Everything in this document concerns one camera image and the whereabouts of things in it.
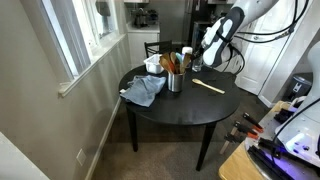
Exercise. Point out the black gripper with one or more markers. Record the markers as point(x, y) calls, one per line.
point(199, 51)

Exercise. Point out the brown wooden spoon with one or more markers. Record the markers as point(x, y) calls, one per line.
point(185, 61)

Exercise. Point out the light wooden spoon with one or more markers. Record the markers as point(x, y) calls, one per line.
point(208, 86)

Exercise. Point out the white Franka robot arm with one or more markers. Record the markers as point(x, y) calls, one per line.
point(220, 36)

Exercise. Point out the silver utensil holder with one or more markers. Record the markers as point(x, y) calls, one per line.
point(175, 82)

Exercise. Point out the white lidded jar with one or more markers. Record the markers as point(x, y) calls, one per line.
point(187, 50)

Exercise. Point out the clear glass mug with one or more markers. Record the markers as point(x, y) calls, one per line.
point(197, 66)

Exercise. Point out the teal spatula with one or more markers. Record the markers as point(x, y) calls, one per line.
point(179, 57)

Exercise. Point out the narrow wooden spatula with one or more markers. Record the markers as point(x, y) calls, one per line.
point(174, 59)

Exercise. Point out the red spatula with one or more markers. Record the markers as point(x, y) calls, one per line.
point(171, 67)

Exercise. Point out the wide wooden spatula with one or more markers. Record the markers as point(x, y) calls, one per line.
point(164, 62)

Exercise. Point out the black metal chair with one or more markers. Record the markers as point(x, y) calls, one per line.
point(158, 47)

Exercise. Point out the white plastic basket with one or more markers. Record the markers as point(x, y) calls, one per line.
point(153, 65)

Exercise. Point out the round black table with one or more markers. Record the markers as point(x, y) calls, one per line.
point(186, 106)

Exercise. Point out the white cabinet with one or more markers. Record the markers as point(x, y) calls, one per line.
point(141, 43)

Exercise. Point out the blue cloth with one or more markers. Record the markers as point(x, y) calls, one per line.
point(143, 90)

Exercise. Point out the black coffee maker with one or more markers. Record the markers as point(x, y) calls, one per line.
point(140, 17)

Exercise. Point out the white panel door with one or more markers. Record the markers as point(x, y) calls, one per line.
point(263, 63)

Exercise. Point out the short orange black clamp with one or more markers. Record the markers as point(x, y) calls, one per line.
point(252, 121)

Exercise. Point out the long orange black clamp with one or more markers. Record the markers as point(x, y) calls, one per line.
point(238, 133)

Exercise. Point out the black trash can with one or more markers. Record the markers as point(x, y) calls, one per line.
point(298, 87)

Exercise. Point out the white framed window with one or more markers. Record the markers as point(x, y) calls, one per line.
point(80, 36)

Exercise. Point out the wooden robot platform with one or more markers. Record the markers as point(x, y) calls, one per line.
point(238, 165)

